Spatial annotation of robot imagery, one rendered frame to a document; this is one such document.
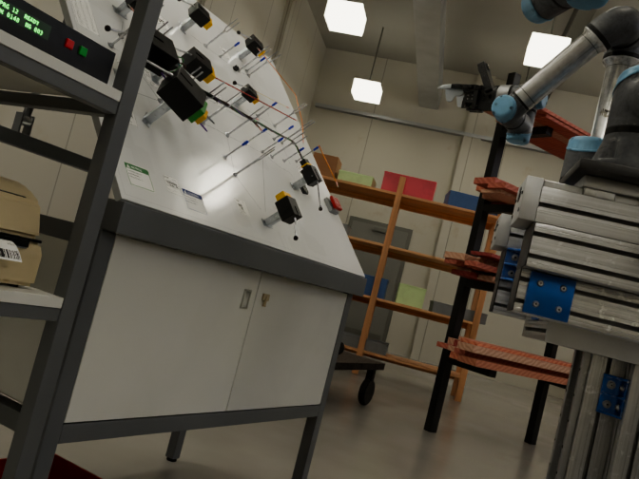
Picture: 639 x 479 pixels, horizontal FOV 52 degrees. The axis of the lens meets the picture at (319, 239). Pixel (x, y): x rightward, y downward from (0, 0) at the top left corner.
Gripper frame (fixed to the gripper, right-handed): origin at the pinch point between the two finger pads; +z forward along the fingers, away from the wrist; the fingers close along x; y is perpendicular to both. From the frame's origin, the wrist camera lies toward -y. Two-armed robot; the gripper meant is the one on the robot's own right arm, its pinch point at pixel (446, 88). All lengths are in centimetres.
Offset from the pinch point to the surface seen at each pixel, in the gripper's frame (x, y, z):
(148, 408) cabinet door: -106, 102, 6
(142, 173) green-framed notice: -118, 48, 6
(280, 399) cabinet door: -48, 110, 13
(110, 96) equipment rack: -135, 36, -3
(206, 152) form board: -87, 40, 20
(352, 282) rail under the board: -22, 72, 11
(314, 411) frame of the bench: -25, 117, 16
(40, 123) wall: 45, 19, 344
